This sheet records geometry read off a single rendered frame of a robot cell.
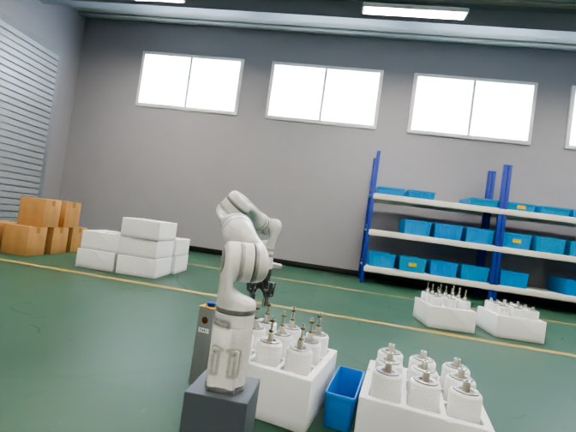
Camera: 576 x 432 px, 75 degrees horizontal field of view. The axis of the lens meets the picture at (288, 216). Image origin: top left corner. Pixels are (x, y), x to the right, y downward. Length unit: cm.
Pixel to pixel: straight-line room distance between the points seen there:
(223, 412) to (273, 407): 56
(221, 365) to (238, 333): 8
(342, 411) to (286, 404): 20
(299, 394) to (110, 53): 751
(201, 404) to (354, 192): 569
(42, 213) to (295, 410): 387
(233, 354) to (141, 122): 681
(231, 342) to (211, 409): 14
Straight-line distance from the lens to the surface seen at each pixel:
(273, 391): 143
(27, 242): 469
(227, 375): 90
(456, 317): 354
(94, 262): 414
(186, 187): 693
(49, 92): 774
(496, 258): 604
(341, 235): 636
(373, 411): 135
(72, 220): 517
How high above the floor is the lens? 69
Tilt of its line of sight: 1 degrees up
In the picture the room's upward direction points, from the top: 8 degrees clockwise
